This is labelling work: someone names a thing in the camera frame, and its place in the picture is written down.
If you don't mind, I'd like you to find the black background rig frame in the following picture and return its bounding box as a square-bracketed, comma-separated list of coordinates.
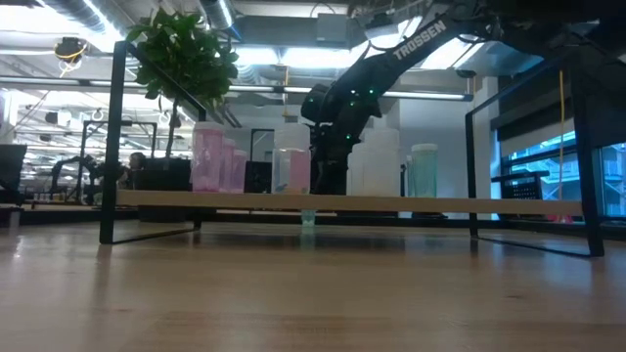
[80, 119, 158, 206]

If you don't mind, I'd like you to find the silver ceiling duct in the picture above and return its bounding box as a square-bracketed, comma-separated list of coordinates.
[48, 0, 237, 30]

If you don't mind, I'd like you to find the person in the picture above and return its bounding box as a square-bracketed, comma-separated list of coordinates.
[121, 151, 148, 190]

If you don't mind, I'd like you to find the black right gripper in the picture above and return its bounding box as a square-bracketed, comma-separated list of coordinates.
[299, 81, 383, 197]

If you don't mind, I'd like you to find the long ceiling light tube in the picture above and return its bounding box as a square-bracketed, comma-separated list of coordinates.
[227, 85, 474, 103]

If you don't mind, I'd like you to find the wooden shelf black metal frame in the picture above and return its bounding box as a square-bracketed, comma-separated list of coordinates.
[99, 40, 606, 259]

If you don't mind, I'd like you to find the green artificial plant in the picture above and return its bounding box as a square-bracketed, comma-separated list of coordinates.
[124, 5, 242, 160]

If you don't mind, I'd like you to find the clear cup stack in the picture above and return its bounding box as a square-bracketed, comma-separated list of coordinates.
[271, 123, 313, 196]

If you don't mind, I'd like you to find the black plant pot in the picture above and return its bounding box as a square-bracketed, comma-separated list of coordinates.
[134, 155, 198, 225]

